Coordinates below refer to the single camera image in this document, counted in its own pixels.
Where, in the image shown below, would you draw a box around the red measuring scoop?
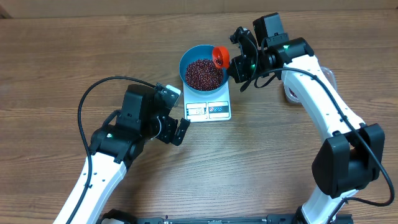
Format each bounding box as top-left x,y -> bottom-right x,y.
212,46 -> 229,69

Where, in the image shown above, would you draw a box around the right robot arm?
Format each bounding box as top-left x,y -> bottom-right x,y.
227,34 -> 387,223

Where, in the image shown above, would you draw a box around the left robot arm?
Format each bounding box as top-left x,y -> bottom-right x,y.
55,83 -> 190,223

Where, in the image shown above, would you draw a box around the red beans in scoop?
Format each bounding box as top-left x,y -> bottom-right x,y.
215,58 -> 223,66

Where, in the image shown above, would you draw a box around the white digital kitchen scale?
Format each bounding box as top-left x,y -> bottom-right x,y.
183,82 -> 232,123

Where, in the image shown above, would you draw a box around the red beans in bowl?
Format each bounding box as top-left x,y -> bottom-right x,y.
185,59 -> 224,91

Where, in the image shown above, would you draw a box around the blue bowl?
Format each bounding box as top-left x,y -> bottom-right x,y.
179,45 -> 229,90

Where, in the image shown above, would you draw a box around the red adzuki beans in container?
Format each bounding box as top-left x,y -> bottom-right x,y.
289,88 -> 297,98

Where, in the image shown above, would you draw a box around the clear plastic container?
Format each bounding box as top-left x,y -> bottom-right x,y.
284,66 -> 338,105

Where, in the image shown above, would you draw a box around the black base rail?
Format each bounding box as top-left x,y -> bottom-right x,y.
96,209 -> 305,224

